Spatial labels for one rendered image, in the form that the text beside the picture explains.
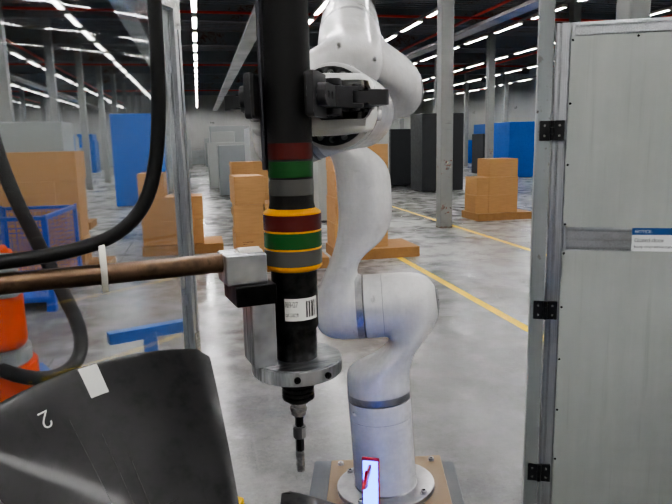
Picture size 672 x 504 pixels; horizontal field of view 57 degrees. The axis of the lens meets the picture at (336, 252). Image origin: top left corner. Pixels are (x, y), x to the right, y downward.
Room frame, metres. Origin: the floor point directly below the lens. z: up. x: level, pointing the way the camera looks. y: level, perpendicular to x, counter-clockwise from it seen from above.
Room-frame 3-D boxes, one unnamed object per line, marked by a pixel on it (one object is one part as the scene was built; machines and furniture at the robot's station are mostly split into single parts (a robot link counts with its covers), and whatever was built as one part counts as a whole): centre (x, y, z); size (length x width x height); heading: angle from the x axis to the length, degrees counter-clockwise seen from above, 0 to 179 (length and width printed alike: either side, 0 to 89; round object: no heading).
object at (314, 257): (0.46, 0.03, 1.54); 0.04 x 0.04 x 0.01
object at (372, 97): (0.52, -0.02, 1.66); 0.08 x 0.06 x 0.01; 47
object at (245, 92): (0.48, 0.06, 1.66); 0.07 x 0.03 x 0.03; 168
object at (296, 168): (0.46, 0.03, 1.61); 0.03 x 0.03 x 0.01
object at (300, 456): (0.46, 0.03, 1.39); 0.01 x 0.01 x 0.05
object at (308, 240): (0.46, 0.03, 1.56); 0.04 x 0.04 x 0.01
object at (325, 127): (0.57, 0.01, 1.66); 0.11 x 0.10 x 0.07; 168
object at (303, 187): (0.46, 0.03, 1.60); 0.03 x 0.03 x 0.01
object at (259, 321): (0.46, 0.04, 1.50); 0.09 x 0.07 x 0.10; 113
